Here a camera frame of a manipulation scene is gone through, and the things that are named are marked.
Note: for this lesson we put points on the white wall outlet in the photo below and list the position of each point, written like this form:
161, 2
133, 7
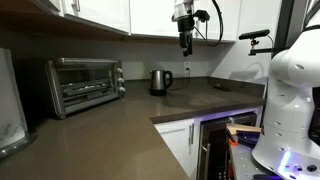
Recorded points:
187, 67

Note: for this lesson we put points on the white canister with metal base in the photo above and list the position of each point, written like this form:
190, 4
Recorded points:
11, 110

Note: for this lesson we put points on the small black countertop object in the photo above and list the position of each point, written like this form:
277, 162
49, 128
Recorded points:
221, 87

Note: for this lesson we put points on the dark blue-lit box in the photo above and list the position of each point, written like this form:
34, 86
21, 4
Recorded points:
248, 138

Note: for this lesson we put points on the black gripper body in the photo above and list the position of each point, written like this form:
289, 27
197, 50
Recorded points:
186, 26

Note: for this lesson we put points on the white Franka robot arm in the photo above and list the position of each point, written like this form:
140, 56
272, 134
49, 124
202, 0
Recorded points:
290, 100

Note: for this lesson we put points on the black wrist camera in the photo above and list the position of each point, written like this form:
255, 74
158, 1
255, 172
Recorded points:
201, 15

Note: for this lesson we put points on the stainless undercounter cooler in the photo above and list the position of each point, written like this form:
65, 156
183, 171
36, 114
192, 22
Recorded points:
216, 156

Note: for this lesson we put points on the stainless steel electric kettle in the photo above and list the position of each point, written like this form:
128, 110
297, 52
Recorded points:
158, 80

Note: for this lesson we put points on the black kettle base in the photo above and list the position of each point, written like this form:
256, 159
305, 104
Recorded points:
157, 93

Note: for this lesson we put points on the small orange object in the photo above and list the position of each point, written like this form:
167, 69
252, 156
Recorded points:
232, 142

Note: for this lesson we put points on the perforated metal robot table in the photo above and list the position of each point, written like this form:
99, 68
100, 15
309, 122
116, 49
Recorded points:
241, 163

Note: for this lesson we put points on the dark vertical post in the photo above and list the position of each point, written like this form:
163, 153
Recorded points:
283, 23

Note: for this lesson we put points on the silver toaster oven body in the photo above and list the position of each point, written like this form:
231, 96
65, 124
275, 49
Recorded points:
53, 93

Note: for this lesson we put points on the black stereo camera on mount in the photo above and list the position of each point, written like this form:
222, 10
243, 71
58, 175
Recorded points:
255, 34

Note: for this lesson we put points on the white lower cabinet door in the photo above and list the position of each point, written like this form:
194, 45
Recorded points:
176, 143

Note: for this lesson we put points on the wooden block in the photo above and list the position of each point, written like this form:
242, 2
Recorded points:
243, 128

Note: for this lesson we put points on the silver oven knob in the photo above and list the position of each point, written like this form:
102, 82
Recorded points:
119, 70
120, 80
122, 89

